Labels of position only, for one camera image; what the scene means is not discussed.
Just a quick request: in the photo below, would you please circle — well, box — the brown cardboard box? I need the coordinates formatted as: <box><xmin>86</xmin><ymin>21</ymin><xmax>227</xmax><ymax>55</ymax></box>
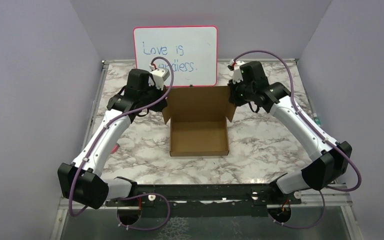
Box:
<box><xmin>162</xmin><ymin>85</ymin><xmax>236</xmax><ymax>157</ymax></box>

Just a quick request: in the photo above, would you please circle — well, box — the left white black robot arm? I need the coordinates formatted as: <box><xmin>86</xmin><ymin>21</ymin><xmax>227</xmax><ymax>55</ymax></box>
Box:
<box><xmin>57</xmin><ymin>67</ymin><xmax>170</xmax><ymax>209</ymax></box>

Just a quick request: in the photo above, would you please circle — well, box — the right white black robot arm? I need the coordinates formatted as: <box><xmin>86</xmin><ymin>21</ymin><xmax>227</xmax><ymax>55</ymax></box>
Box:
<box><xmin>228</xmin><ymin>61</ymin><xmax>352</xmax><ymax>204</ymax></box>

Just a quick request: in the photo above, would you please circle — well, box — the pink marker pen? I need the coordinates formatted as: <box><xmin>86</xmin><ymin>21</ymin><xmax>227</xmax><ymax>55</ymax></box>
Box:
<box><xmin>111</xmin><ymin>144</ymin><xmax>120</xmax><ymax>154</ymax></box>

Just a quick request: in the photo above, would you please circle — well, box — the pink framed whiteboard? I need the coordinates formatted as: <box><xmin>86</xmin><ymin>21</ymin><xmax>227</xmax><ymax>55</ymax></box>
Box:
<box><xmin>133</xmin><ymin>26</ymin><xmax>218</xmax><ymax>87</ymax></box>

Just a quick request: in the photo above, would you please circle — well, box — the green white marker pen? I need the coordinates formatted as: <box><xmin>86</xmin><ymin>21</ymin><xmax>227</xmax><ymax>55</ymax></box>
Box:
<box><xmin>312</xmin><ymin>113</ymin><xmax>321</xmax><ymax>127</ymax></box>

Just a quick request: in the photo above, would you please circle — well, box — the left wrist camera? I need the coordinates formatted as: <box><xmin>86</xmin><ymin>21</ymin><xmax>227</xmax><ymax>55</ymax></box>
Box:
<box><xmin>148</xmin><ymin>64</ymin><xmax>170</xmax><ymax>91</ymax></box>

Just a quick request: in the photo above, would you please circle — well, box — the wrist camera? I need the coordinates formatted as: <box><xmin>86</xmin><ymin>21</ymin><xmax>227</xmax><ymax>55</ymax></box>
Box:
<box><xmin>227</xmin><ymin>59</ymin><xmax>245</xmax><ymax>84</ymax></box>
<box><xmin>148</xmin><ymin>64</ymin><xmax>170</xmax><ymax>91</ymax></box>

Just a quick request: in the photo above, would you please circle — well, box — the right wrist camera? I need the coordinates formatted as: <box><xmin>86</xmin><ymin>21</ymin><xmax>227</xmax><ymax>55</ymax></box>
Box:
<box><xmin>227</xmin><ymin>59</ymin><xmax>245</xmax><ymax>84</ymax></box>

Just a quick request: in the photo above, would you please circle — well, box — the aluminium front rail frame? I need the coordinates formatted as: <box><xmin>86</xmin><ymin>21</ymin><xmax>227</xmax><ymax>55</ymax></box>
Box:
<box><xmin>51</xmin><ymin>183</ymin><xmax>362</xmax><ymax>240</ymax></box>

